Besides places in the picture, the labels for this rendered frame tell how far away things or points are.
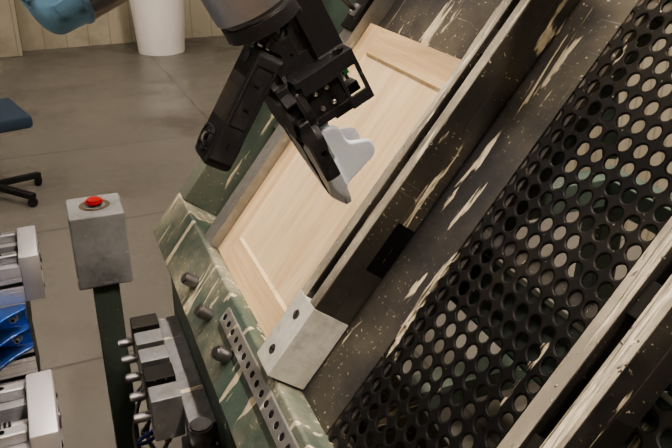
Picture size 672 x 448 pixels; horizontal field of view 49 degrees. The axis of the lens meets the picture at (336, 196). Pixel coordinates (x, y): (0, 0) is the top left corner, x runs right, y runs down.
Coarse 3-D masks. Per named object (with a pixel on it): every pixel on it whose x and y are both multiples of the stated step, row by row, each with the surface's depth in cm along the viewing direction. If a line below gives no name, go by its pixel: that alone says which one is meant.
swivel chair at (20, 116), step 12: (0, 108) 389; (12, 108) 389; (0, 120) 370; (12, 120) 373; (24, 120) 376; (0, 132) 371; (0, 180) 402; (12, 180) 405; (24, 180) 411; (36, 180) 418; (12, 192) 392; (24, 192) 390; (36, 204) 392
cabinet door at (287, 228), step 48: (384, 48) 139; (432, 48) 127; (384, 96) 132; (432, 96) 120; (288, 144) 152; (384, 144) 125; (288, 192) 143; (240, 240) 148; (288, 240) 134; (240, 288) 139; (288, 288) 127
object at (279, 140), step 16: (384, 0) 148; (368, 16) 148; (384, 16) 149; (352, 32) 148; (352, 48) 149; (272, 144) 153; (256, 160) 155; (272, 160) 152; (256, 176) 152; (240, 192) 154; (224, 208) 156; (240, 208) 153; (224, 224) 153; (208, 240) 155
